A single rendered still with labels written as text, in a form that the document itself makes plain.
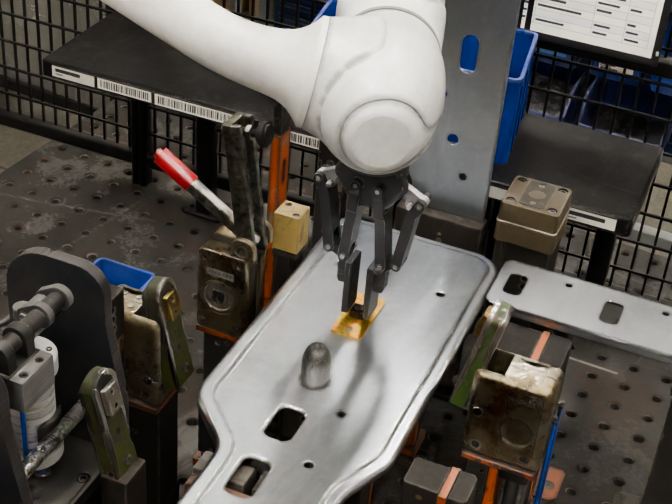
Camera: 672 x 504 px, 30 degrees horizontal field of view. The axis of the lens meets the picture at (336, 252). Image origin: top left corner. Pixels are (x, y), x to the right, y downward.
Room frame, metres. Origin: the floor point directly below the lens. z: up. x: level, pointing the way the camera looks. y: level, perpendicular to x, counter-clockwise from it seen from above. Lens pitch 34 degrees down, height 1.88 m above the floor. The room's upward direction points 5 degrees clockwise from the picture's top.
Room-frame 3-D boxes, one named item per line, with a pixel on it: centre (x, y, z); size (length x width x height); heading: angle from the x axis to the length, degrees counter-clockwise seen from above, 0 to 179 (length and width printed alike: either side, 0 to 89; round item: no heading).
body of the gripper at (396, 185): (1.16, -0.03, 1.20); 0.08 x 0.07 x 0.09; 70
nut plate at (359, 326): (1.16, -0.03, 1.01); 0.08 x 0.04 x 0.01; 160
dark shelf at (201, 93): (1.64, 0.01, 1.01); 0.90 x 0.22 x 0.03; 70
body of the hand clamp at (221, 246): (1.22, 0.12, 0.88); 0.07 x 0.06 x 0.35; 70
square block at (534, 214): (1.37, -0.25, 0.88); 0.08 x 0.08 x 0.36; 70
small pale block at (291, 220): (1.28, 0.06, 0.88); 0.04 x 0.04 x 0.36; 70
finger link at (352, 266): (1.17, -0.02, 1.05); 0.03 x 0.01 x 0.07; 160
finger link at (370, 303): (1.16, -0.04, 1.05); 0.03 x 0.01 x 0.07; 160
